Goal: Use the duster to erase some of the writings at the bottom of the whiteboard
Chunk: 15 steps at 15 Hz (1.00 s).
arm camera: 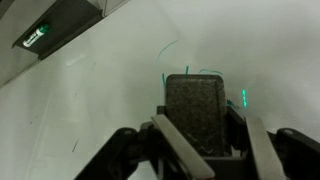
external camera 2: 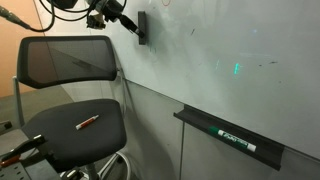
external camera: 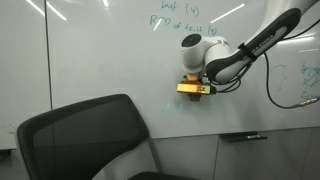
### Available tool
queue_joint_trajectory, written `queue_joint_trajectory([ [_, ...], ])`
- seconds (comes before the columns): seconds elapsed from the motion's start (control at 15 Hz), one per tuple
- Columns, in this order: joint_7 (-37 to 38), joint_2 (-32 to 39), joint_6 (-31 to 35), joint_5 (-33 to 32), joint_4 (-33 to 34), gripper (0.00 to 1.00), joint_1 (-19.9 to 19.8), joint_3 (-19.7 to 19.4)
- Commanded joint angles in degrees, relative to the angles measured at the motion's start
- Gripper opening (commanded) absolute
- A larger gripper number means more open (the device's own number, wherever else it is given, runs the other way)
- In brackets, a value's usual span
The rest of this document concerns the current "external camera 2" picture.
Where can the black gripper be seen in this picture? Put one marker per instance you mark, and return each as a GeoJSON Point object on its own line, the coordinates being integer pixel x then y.
{"type": "Point", "coordinates": [111, 10]}

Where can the perforated metal plate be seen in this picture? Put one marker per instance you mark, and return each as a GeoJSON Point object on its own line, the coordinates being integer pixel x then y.
{"type": "Point", "coordinates": [13, 172]}

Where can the red whiteboard marker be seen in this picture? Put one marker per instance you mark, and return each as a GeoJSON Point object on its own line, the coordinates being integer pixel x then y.
{"type": "Point", "coordinates": [86, 122]}

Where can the black mesh office chair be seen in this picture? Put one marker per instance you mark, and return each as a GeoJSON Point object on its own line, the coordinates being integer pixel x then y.
{"type": "Point", "coordinates": [76, 136]}

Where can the large whiteboard with writings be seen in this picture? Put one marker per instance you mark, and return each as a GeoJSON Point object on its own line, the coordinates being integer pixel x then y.
{"type": "Point", "coordinates": [216, 50]}

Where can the black whiteboard duster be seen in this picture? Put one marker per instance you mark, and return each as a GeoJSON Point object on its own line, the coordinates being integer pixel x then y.
{"type": "Point", "coordinates": [142, 28]}

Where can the black marker tray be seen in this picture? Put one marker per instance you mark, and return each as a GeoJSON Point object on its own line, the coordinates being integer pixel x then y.
{"type": "Point", "coordinates": [230, 133]}

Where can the small black bracket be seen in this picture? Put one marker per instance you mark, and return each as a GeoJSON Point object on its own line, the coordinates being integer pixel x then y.
{"type": "Point", "coordinates": [5, 126]}

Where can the green whiteboard marker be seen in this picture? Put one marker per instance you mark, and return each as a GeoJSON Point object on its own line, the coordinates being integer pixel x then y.
{"type": "Point", "coordinates": [233, 140]}

